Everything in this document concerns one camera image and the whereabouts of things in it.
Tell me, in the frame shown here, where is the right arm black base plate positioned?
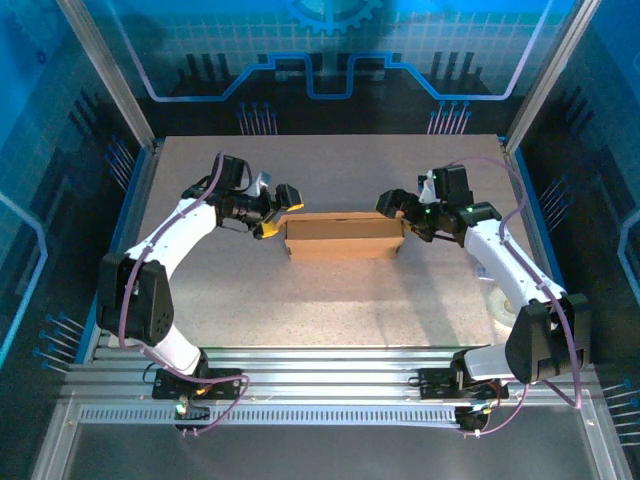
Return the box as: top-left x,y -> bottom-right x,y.
417,367 -> 510,401

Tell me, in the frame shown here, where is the white tape roll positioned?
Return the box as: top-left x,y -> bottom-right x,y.
487,291 -> 517,327

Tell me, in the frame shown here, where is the brown cardboard paper box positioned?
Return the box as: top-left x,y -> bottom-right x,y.
280,210 -> 408,263

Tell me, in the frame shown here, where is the slotted grey cable duct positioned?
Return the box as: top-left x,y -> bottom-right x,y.
78,406 -> 462,427

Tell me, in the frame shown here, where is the aluminium front frame rail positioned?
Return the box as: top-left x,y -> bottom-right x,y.
62,346 -> 601,402

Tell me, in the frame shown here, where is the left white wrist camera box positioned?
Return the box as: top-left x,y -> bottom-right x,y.
251,170 -> 275,197

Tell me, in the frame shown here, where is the aluminium side rail blue strip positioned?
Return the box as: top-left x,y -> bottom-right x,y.
501,142 -> 590,362
74,142 -> 162,362

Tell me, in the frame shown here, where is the aluminium corner post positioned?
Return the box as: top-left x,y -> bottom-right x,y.
501,0 -> 605,152
53,0 -> 160,152

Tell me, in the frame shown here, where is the black controller box with LED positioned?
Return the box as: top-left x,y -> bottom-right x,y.
455,404 -> 492,434
172,397 -> 212,432

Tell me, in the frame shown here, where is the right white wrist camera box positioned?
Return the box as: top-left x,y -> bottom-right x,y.
417,169 -> 437,205

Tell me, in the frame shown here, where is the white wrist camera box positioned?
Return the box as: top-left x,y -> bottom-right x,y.
251,170 -> 275,197
417,169 -> 437,205

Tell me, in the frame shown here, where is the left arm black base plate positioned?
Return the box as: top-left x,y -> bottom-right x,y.
152,367 -> 245,401

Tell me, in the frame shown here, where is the grey framed shelf panel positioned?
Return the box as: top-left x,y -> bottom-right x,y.
32,389 -> 634,480

